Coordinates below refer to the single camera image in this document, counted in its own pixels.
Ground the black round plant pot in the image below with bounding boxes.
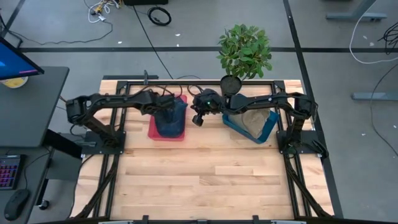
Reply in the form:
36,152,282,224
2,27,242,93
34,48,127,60
220,75,243,96

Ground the thin black floor cable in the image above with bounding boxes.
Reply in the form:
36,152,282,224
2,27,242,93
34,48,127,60
0,14,114,46

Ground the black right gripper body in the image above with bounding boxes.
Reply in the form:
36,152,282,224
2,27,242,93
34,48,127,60
190,88,223,115

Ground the red plastic tray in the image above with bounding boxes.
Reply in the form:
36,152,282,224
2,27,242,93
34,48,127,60
147,94,188,142

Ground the dark blue cap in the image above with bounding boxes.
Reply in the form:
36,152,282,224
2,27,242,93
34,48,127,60
154,97,188,139

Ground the green leafy plant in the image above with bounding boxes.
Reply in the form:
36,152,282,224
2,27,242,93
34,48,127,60
216,24,274,80

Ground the tangled black cable bundle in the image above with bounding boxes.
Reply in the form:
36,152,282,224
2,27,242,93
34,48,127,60
377,21,398,56

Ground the computer monitor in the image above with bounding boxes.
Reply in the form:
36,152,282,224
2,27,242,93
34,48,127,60
0,36,45,82

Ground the blue plastic tray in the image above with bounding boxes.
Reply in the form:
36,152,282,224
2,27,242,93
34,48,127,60
221,108,280,145

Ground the long black floor cable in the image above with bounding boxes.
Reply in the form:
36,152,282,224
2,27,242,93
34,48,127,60
132,4,174,80

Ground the black power box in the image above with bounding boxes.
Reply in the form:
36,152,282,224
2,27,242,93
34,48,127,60
123,0,169,6

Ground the curved black floor cable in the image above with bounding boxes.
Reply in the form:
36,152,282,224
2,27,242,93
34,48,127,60
369,63,398,157

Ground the black desk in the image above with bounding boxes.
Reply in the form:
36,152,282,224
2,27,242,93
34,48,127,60
0,65,70,149

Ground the backlit keyboard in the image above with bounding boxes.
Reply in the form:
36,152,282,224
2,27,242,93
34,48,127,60
0,154,22,191

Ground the black aluminium table frame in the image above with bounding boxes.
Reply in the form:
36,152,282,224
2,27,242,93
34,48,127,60
70,79,333,224

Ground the white bowl with yellow contents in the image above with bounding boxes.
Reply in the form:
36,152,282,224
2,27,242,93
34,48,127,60
0,76,29,90

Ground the coiled black cable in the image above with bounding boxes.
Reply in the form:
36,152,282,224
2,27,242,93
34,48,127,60
146,6,172,27

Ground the black computer mouse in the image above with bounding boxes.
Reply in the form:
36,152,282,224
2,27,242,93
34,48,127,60
3,189,30,222

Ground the beige cotton cap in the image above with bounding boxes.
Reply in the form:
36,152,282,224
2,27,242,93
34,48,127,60
231,108,271,139

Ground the grey desk foot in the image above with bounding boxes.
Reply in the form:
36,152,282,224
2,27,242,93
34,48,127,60
325,0,388,22
351,91,398,101

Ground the white cable bundle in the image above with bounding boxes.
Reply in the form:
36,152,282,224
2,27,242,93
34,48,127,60
87,0,121,24

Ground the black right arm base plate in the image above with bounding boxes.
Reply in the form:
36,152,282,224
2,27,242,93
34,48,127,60
276,129,325,156

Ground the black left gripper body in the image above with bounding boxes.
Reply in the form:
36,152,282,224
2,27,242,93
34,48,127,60
151,94,177,116

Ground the white floor cable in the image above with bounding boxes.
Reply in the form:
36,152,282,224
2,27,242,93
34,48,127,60
348,0,398,65

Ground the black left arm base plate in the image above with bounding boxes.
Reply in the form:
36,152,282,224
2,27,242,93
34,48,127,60
81,130,127,156

